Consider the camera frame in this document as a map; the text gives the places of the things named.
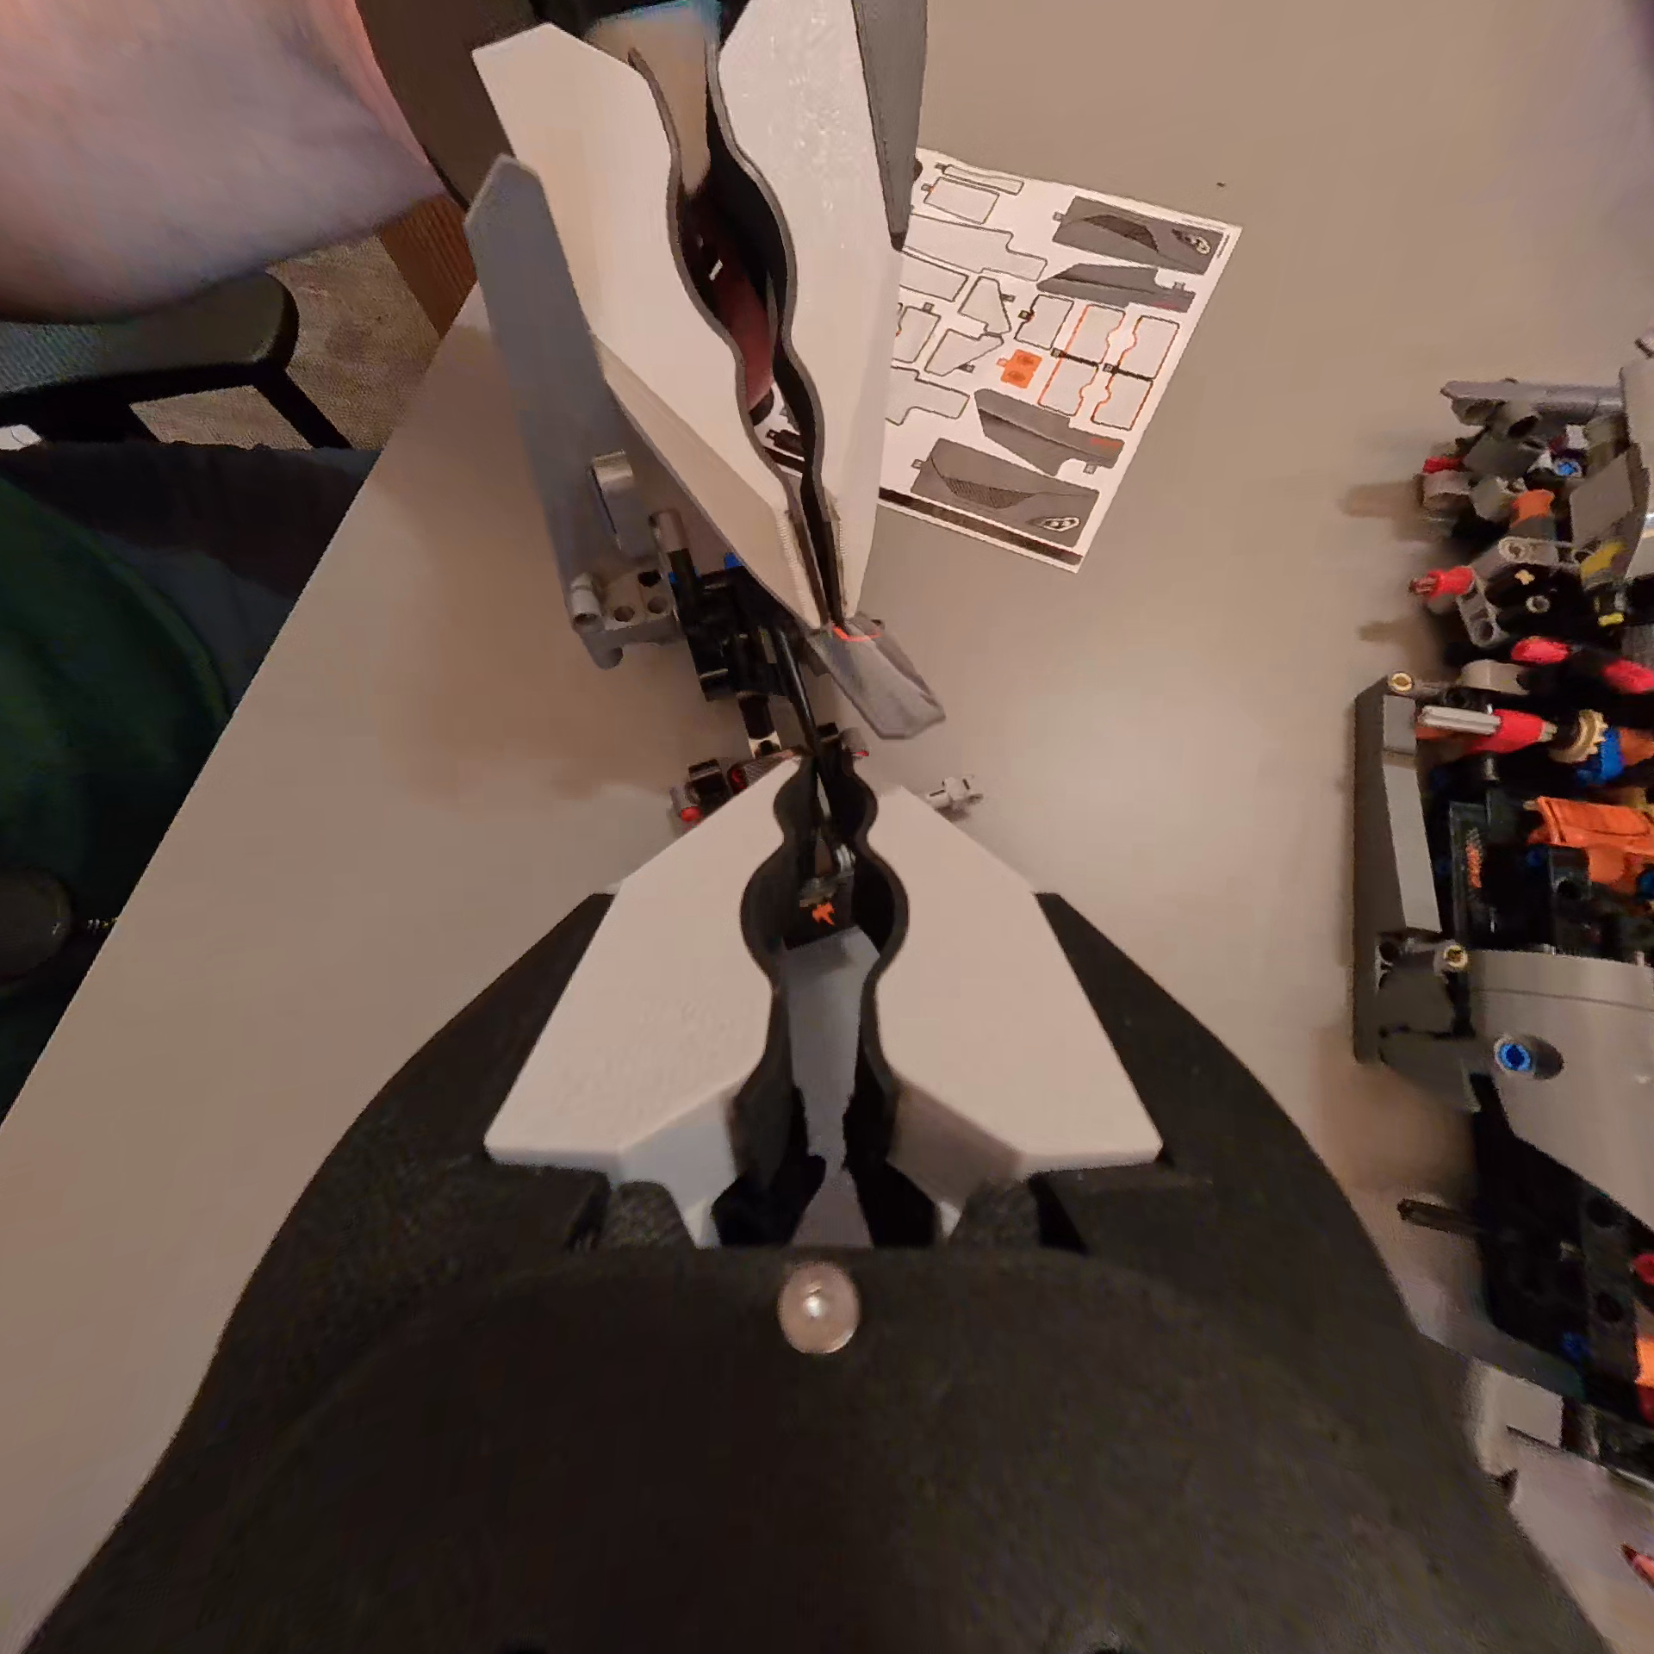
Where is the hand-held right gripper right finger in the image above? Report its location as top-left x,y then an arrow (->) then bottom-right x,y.
852,770 -> 1165,1244

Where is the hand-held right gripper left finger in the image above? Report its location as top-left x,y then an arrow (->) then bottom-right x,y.
484,760 -> 795,1248

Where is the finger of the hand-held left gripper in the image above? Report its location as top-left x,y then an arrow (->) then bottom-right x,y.
470,16 -> 830,628
716,0 -> 909,624

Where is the black grey lego frame assembly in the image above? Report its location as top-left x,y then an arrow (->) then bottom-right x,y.
462,155 -> 946,955

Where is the person's left forearm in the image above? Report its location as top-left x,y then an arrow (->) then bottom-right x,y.
0,0 -> 446,325

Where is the large lego car chassis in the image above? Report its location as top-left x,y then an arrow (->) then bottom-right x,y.
1350,333 -> 1654,1605

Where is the white sticker sheet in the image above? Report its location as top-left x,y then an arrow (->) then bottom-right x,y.
875,146 -> 1244,573

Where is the black office chair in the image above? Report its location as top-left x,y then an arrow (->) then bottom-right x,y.
0,274 -> 352,455

